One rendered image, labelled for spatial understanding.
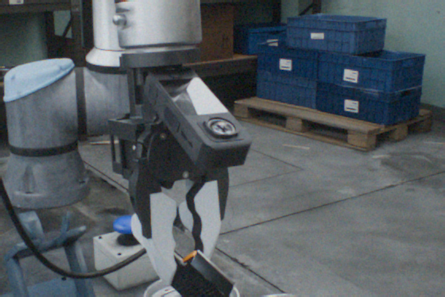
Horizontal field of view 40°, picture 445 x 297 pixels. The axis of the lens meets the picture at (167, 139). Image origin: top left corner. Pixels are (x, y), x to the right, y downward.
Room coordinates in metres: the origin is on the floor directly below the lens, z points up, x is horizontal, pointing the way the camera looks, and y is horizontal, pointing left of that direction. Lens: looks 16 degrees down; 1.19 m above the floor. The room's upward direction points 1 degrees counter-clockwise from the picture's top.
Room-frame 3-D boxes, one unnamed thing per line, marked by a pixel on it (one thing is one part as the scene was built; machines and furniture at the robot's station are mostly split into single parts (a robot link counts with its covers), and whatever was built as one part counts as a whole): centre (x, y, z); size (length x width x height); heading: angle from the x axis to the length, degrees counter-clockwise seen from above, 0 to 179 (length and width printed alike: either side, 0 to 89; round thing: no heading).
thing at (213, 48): (4.91, -0.27, 0.67); 0.52 x 0.43 x 0.43; 120
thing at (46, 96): (1.02, 0.21, 0.97); 0.13 x 0.12 x 0.14; 99
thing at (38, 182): (1.02, 0.21, 0.85); 0.15 x 0.15 x 0.10
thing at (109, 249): (0.73, 0.05, 0.82); 0.08 x 0.07 x 0.05; 30
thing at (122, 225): (0.72, 0.05, 0.85); 0.04 x 0.04 x 0.05
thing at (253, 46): (5.24, -0.81, 0.56); 0.52 x 0.38 x 0.22; 117
